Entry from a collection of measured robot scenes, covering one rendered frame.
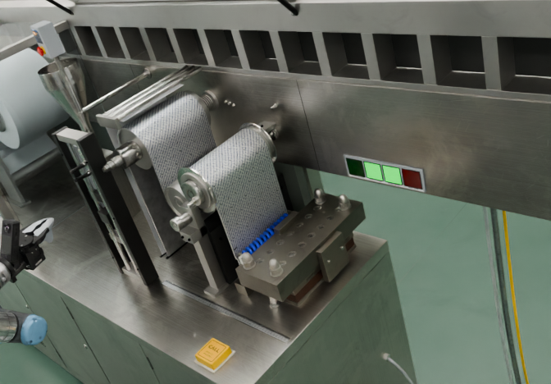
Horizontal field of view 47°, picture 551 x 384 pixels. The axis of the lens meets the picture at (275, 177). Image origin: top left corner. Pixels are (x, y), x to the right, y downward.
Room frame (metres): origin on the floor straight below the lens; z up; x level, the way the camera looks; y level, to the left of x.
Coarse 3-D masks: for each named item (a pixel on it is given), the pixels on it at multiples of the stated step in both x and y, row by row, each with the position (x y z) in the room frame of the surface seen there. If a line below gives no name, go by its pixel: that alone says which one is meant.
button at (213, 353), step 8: (208, 344) 1.28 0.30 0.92; (216, 344) 1.27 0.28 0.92; (224, 344) 1.26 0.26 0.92; (200, 352) 1.25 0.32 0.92; (208, 352) 1.25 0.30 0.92; (216, 352) 1.24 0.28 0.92; (224, 352) 1.23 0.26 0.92; (200, 360) 1.24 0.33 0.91; (208, 360) 1.22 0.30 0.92; (216, 360) 1.21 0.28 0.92
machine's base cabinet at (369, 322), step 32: (384, 256) 1.49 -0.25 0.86; (32, 288) 2.10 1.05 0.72; (384, 288) 1.47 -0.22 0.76; (64, 320) 1.97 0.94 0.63; (96, 320) 1.71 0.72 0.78; (352, 320) 1.36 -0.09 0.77; (384, 320) 1.45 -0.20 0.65; (64, 352) 2.17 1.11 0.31; (96, 352) 1.85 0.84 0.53; (128, 352) 1.60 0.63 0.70; (320, 352) 1.27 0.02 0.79; (352, 352) 1.34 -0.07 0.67; (384, 352) 1.43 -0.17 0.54
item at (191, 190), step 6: (186, 186) 1.51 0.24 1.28; (192, 186) 1.49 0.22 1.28; (198, 186) 1.49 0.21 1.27; (186, 192) 1.52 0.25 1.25; (192, 192) 1.50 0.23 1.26; (198, 192) 1.48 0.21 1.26; (186, 198) 1.53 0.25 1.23; (192, 198) 1.51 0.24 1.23; (198, 198) 1.48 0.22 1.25; (204, 198) 1.49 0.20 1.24; (198, 204) 1.49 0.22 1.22
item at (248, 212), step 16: (256, 176) 1.58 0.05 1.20; (272, 176) 1.62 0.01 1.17; (240, 192) 1.53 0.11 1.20; (256, 192) 1.57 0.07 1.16; (272, 192) 1.60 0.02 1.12; (224, 208) 1.49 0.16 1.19; (240, 208) 1.52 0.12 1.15; (256, 208) 1.55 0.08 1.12; (272, 208) 1.59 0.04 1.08; (224, 224) 1.48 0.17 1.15; (240, 224) 1.51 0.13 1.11; (256, 224) 1.54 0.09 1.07; (272, 224) 1.58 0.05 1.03; (240, 240) 1.50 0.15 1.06
